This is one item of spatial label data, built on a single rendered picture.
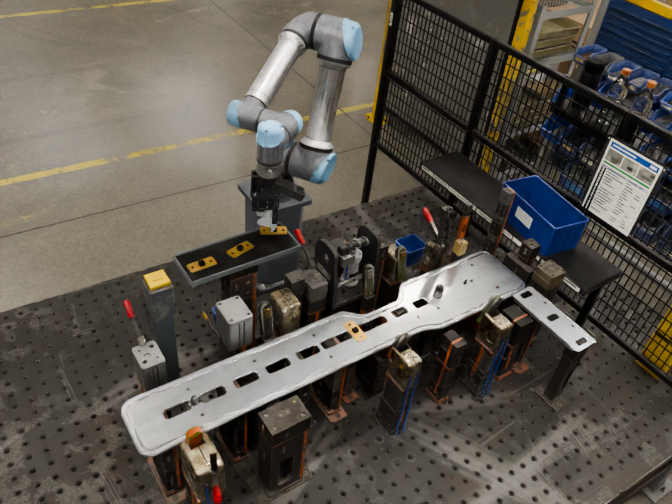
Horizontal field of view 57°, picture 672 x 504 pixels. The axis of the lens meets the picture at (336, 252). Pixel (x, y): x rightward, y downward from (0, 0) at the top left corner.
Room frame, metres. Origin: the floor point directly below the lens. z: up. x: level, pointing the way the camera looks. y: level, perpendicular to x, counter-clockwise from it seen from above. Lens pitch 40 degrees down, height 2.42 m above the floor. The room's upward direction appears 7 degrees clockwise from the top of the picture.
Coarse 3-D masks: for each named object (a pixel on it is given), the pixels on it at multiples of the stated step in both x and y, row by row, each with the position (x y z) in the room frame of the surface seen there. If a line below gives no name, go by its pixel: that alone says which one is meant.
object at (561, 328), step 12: (528, 288) 1.61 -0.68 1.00; (516, 300) 1.55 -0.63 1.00; (528, 300) 1.55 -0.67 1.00; (540, 300) 1.56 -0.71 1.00; (528, 312) 1.50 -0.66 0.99; (540, 312) 1.50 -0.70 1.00; (552, 312) 1.51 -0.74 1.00; (552, 324) 1.45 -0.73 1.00; (564, 324) 1.46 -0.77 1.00; (576, 324) 1.47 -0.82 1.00; (564, 336) 1.41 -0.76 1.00; (576, 336) 1.41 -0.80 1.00; (588, 336) 1.42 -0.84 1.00; (576, 348) 1.36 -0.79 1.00
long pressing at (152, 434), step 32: (480, 256) 1.76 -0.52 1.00; (416, 288) 1.54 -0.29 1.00; (448, 288) 1.56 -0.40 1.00; (480, 288) 1.58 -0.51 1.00; (512, 288) 1.60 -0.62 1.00; (320, 320) 1.33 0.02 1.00; (352, 320) 1.35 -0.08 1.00; (416, 320) 1.39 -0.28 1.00; (448, 320) 1.41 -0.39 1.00; (256, 352) 1.18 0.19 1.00; (288, 352) 1.19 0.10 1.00; (320, 352) 1.21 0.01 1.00; (352, 352) 1.22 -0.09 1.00; (192, 384) 1.04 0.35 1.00; (224, 384) 1.05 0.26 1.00; (256, 384) 1.06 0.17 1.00; (288, 384) 1.08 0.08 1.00; (128, 416) 0.91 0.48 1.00; (160, 416) 0.92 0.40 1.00; (192, 416) 0.94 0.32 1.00; (224, 416) 0.95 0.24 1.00; (160, 448) 0.83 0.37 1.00
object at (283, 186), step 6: (282, 180) 1.52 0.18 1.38; (270, 186) 1.49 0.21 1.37; (276, 186) 1.49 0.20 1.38; (282, 186) 1.49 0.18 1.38; (288, 186) 1.51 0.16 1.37; (294, 186) 1.53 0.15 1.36; (300, 186) 1.54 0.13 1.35; (282, 192) 1.49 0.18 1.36; (288, 192) 1.50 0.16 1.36; (294, 192) 1.50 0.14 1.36; (300, 192) 1.52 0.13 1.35; (294, 198) 1.50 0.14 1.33; (300, 198) 1.51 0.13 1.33
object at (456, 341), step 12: (444, 336) 1.35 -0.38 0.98; (456, 336) 1.35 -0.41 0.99; (444, 348) 1.34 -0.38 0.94; (456, 348) 1.31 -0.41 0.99; (444, 360) 1.33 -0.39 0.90; (456, 360) 1.31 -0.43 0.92; (444, 372) 1.32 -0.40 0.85; (432, 384) 1.34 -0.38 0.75; (444, 384) 1.32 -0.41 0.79; (432, 396) 1.33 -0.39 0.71; (444, 396) 1.33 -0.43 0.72
